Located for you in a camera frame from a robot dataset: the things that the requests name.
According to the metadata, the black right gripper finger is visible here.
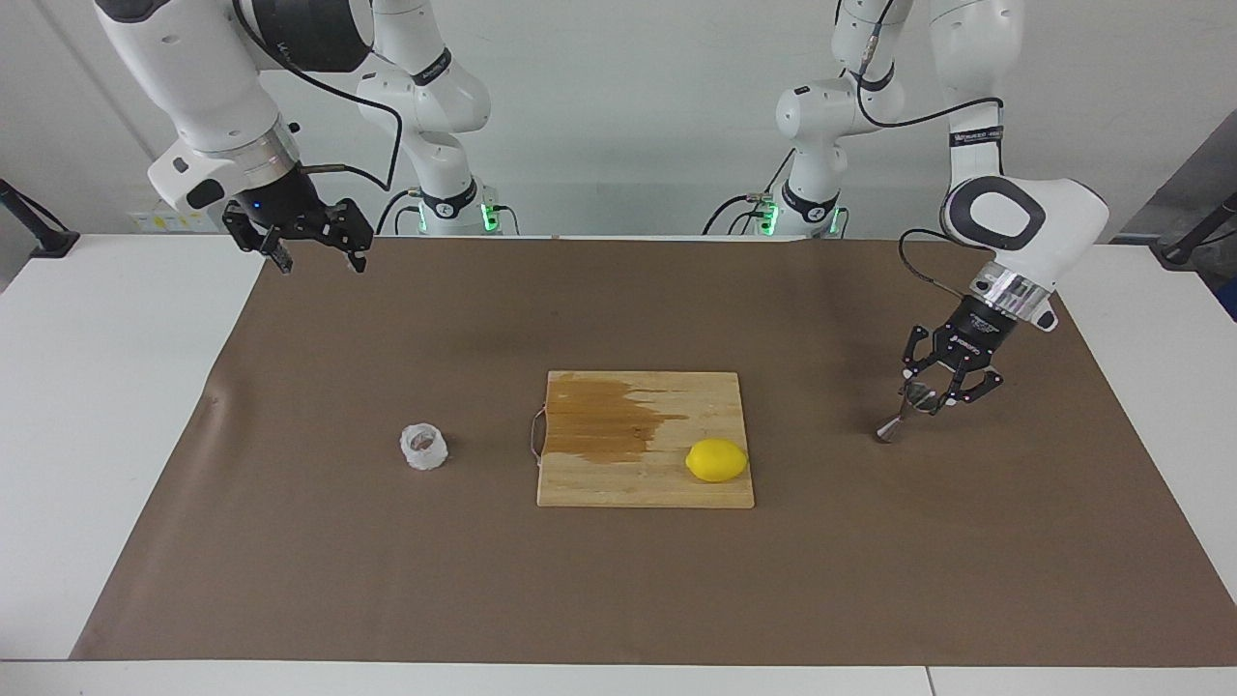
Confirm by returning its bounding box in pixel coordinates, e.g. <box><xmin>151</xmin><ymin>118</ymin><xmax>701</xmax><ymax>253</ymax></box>
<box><xmin>223</xmin><ymin>203</ymin><xmax>294</xmax><ymax>275</ymax></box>
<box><xmin>322</xmin><ymin>199</ymin><xmax>375</xmax><ymax>274</ymax></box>

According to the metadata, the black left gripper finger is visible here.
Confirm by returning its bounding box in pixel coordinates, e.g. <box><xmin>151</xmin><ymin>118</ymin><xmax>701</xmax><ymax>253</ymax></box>
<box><xmin>942</xmin><ymin>365</ymin><xmax>1004</xmax><ymax>407</ymax></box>
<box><xmin>902</xmin><ymin>327</ymin><xmax>943</xmax><ymax>399</ymax></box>

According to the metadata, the steel double jigger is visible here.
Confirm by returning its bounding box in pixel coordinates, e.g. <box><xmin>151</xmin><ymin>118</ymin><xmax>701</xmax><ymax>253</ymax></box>
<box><xmin>875</xmin><ymin>380</ymin><xmax>943</xmax><ymax>444</ymax></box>

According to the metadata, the small clear plastic cup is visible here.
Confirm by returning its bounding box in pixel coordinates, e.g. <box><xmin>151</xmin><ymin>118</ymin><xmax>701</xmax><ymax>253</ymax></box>
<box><xmin>399</xmin><ymin>422</ymin><xmax>450</xmax><ymax>472</ymax></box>

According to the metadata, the black table clamp stand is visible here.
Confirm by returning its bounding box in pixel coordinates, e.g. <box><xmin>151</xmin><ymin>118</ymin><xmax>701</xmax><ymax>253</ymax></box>
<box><xmin>1150</xmin><ymin>191</ymin><xmax>1237</xmax><ymax>272</ymax></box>
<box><xmin>0</xmin><ymin>179</ymin><xmax>80</xmax><ymax>259</ymax></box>

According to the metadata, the yellow lemon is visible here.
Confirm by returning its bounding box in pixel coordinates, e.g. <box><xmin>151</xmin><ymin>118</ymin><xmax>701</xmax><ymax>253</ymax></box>
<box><xmin>685</xmin><ymin>438</ymin><xmax>750</xmax><ymax>483</ymax></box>

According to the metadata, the wooden cutting board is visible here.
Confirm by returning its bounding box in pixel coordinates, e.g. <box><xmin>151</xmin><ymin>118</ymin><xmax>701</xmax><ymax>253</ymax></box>
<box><xmin>536</xmin><ymin>370</ymin><xmax>756</xmax><ymax>509</ymax></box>

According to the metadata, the brown paper table mat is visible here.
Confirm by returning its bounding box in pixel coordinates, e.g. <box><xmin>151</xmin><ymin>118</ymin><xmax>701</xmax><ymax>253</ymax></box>
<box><xmin>70</xmin><ymin>235</ymin><xmax>1237</xmax><ymax>668</ymax></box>

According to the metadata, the black right base cable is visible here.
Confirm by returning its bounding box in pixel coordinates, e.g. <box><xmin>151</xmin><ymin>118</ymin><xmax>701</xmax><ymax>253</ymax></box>
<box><xmin>375</xmin><ymin>188</ymin><xmax>426</xmax><ymax>236</ymax></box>

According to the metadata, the black base cable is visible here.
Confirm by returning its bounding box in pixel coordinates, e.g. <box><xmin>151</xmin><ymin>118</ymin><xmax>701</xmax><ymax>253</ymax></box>
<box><xmin>375</xmin><ymin>188</ymin><xmax>426</xmax><ymax>236</ymax></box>
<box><xmin>703</xmin><ymin>150</ymin><xmax>798</xmax><ymax>236</ymax></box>

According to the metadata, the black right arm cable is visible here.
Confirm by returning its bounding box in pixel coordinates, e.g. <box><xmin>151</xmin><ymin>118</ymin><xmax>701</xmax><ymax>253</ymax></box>
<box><xmin>230</xmin><ymin>0</ymin><xmax>404</xmax><ymax>192</ymax></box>

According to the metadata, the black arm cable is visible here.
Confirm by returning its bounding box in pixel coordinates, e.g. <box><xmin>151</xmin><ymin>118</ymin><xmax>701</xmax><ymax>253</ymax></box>
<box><xmin>230</xmin><ymin>0</ymin><xmax>404</xmax><ymax>192</ymax></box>
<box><xmin>850</xmin><ymin>0</ymin><xmax>1006</xmax><ymax>293</ymax></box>

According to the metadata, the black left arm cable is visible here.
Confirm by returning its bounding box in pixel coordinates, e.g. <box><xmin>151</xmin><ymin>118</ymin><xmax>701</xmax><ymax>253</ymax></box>
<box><xmin>850</xmin><ymin>0</ymin><xmax>1006</xmax><ymax>293</ymax></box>

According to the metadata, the white wall outlet box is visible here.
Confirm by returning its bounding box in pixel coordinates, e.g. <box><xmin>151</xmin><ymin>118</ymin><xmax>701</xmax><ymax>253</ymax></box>
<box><xmin>130</xmin><ymin>198</ymin><xmax>218</xmax><ymax>233</ymax></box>

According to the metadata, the black left base cable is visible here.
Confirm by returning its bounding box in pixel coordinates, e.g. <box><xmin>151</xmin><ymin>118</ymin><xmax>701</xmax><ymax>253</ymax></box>
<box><xmin>703</xmin><ymin>150</ymin><xmax>798</xmax><ymax>236</ymax></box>

